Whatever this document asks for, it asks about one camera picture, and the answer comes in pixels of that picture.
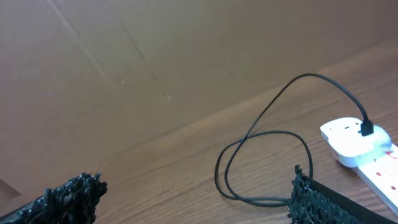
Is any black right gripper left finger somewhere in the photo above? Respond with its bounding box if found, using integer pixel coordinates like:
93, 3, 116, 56
1, 172, 108, 224

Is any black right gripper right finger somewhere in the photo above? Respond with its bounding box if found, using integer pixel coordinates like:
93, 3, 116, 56
287, 165, 397, 224

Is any black USB charging cable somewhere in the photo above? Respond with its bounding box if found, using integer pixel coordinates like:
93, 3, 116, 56
213, 72, 375, 208

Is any white charger plug adapter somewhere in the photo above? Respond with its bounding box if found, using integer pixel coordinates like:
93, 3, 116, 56
327, 125, 392, 168

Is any white power strip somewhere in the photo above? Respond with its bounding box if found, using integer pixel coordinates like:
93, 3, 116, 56
320, 117, 397, 213

